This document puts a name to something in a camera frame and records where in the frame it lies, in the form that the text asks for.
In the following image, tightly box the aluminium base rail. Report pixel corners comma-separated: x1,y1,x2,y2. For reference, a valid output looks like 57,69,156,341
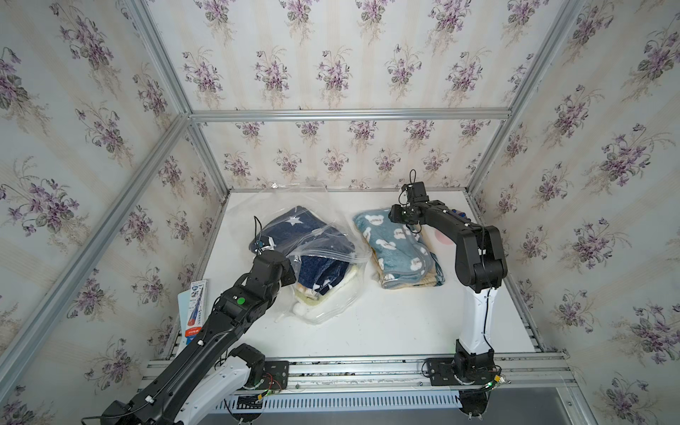
142,350,577,397

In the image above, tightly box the navy star pattern blanket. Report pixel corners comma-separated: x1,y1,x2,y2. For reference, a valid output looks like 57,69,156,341
249,205,356,297

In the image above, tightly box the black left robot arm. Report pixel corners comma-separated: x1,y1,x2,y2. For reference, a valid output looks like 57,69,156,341
97,251,296,424

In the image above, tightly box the beige blanket with orange pattern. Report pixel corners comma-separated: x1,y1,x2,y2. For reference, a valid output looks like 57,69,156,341
372,253,446,290

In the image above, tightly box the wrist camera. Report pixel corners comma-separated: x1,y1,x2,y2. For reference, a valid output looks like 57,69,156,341
398,182,430,205
251,237,276,255

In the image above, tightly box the teal bear pattern blanket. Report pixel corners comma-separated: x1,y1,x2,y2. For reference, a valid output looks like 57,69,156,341
352,209,432,276

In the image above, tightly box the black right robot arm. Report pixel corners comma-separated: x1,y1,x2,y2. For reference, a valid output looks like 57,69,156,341
389,201,508,369

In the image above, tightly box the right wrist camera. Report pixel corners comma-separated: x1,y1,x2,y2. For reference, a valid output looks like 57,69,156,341
398,182,430,205

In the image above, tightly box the clear plastic vacuum bag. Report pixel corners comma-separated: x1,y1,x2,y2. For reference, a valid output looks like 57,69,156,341
221,184,371,325

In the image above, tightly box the pink cup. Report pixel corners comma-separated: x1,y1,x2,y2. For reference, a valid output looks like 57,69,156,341
435,230,455,245

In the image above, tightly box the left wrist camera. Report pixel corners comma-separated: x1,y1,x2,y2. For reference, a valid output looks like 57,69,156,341
251,237,276,255

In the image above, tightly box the white label card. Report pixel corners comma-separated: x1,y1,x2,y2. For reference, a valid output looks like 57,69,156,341
178,280,208,345

